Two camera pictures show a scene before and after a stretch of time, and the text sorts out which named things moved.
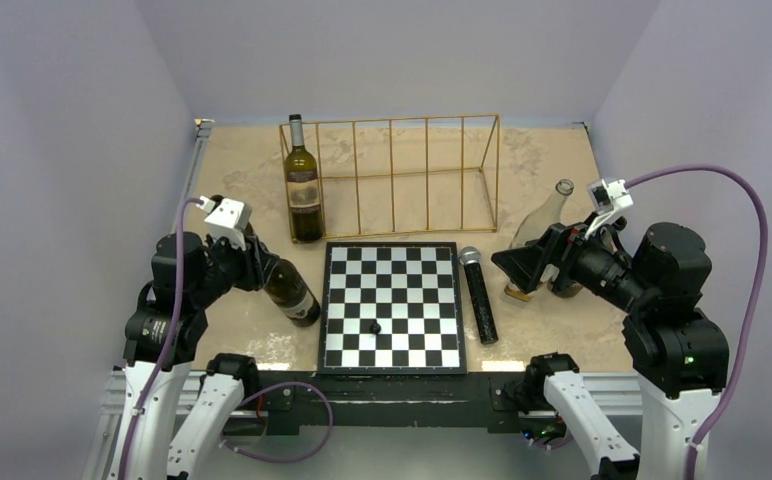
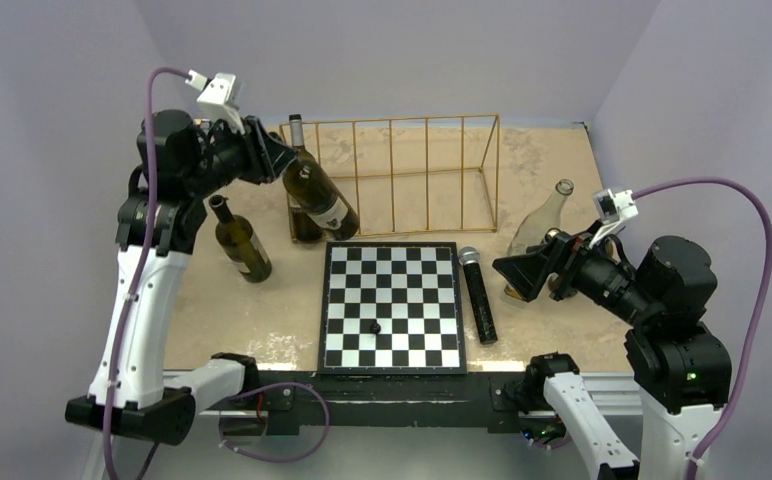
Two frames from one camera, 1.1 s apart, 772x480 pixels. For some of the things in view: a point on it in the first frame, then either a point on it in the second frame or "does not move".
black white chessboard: [412, 289] does not move
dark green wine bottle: [292, 294] to [314, 194]
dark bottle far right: [564, 288] does not move
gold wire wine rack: [410, 176] does not move
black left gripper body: [233, 266] to [232, 154]
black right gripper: [562, 245] does not move
